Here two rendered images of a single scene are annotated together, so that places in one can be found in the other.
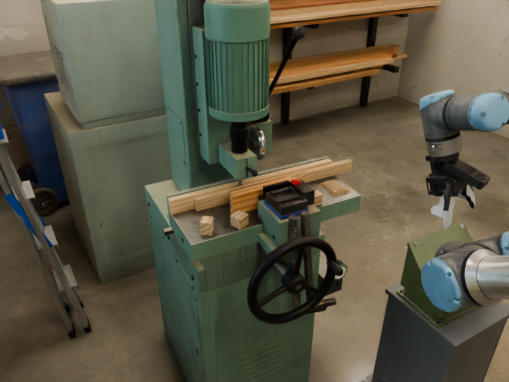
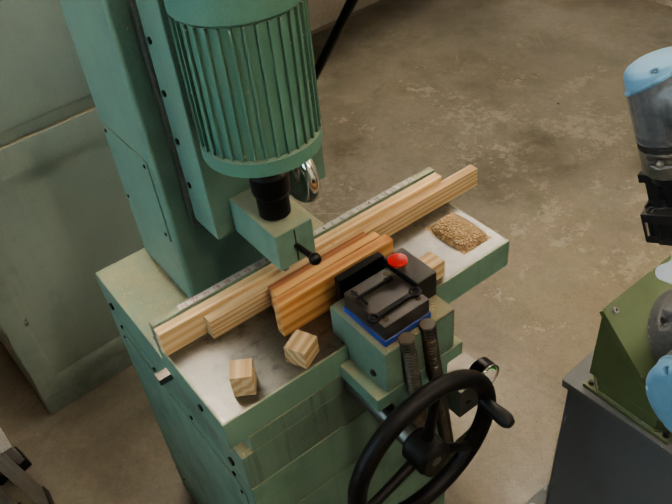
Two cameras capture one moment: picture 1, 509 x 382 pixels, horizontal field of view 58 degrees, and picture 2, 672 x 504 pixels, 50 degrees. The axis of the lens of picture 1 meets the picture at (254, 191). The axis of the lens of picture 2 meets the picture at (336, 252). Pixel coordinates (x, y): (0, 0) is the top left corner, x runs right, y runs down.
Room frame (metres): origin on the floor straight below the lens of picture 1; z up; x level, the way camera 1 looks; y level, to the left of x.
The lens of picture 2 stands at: (0.38, 0.05, 1.77)
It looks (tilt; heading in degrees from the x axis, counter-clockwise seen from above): 41 degrees down; 354
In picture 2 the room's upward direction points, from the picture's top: 7 degrees counter-clockwise
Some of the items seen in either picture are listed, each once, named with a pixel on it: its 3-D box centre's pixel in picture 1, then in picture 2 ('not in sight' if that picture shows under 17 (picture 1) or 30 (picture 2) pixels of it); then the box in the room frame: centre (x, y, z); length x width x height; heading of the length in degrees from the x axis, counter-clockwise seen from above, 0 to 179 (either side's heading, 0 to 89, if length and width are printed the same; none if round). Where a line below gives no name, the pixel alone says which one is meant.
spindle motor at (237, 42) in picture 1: (238, 59); (244, 45); (1.29, 0.05, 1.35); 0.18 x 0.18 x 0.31
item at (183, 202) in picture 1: (255, 184); (312, 256); (1.34, 0.00, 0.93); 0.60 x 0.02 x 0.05; 117
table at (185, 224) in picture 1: (274, 217); (360, 317); (1.22, -0.06, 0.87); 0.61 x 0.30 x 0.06; 117
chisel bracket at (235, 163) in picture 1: (237, 161); (273, 227); (1.31, 0.05, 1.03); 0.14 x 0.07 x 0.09; 27
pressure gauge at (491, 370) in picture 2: (336, 270); (480, 375); (1.22, -0.28, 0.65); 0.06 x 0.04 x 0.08; 117
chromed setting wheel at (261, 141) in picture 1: (256, 142); (296, 171); (1.46, -0.01, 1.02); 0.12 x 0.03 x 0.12; 27
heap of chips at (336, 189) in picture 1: (335, 186); (458, 229); (1.35, -0.27, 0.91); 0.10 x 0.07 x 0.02; 27
